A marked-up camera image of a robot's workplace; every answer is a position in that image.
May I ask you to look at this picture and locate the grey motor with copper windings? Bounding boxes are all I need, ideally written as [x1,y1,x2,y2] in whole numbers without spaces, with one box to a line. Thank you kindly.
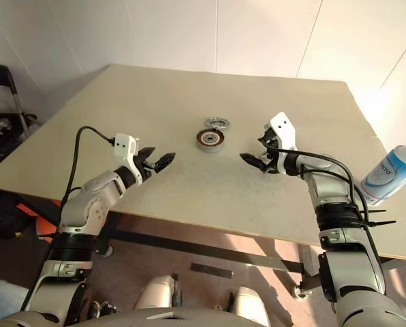
[195,129,225,151]

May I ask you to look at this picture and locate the silver motor cover plate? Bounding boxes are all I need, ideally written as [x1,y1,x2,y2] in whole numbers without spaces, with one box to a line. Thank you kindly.
[204,116,230,131]

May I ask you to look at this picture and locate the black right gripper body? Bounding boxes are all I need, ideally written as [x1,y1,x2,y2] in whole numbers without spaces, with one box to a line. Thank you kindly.
[257,127,281,173]

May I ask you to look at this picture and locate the black bag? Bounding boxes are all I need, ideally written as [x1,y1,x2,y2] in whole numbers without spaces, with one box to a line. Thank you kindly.
[0,190,30,239]

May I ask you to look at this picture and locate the black tape strip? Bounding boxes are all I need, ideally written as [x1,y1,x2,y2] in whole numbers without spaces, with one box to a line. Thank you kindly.
[190,262,233,279]

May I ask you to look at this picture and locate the silver right robot leg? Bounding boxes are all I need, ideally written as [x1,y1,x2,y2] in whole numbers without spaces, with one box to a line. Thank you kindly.
[228,285,268,314]

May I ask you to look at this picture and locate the black zip tie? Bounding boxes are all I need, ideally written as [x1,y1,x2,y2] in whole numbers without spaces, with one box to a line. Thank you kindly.
[361,219,396,229]

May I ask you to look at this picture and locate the blue and white spray can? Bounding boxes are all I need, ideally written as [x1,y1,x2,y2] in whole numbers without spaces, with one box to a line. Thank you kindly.
[360,144,406,207]

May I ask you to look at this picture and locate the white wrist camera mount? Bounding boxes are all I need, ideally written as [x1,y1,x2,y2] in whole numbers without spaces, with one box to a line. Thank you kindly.
[114,134,141,172]
[264,111,298,164]

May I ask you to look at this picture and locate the orange cloth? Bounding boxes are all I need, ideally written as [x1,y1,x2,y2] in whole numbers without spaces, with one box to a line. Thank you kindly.
[15,200,63,245]

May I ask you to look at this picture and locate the pale blue fabric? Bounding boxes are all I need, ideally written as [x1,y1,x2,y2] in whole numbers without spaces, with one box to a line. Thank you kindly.
[0,275,37,314]

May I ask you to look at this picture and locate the silver robot torso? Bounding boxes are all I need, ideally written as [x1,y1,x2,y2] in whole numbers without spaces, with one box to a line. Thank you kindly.
[0,306,272,327]

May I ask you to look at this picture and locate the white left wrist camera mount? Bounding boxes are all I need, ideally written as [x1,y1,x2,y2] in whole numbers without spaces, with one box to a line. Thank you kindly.
[114,134,141,172]

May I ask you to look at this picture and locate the silver robot leg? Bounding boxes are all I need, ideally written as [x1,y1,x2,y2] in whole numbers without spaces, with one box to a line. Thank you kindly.
[228,285,268,314]
[136,275,183,311]

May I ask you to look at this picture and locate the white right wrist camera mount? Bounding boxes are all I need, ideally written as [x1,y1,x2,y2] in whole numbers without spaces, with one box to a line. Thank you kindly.
[264,111,298,164]

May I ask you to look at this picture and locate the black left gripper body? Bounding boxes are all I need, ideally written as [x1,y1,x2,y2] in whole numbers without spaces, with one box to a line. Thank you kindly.
[134,149,156,183]

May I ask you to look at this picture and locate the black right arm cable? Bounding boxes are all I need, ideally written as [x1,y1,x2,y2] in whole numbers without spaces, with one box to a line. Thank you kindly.
[266,142,386,273]

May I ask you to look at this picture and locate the black table frame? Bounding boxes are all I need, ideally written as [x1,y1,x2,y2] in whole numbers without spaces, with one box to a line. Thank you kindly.
[18,193,326,273]

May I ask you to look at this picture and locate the silver left robot leg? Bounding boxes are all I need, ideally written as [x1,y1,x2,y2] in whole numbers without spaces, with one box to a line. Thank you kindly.
[136,275,183,311]

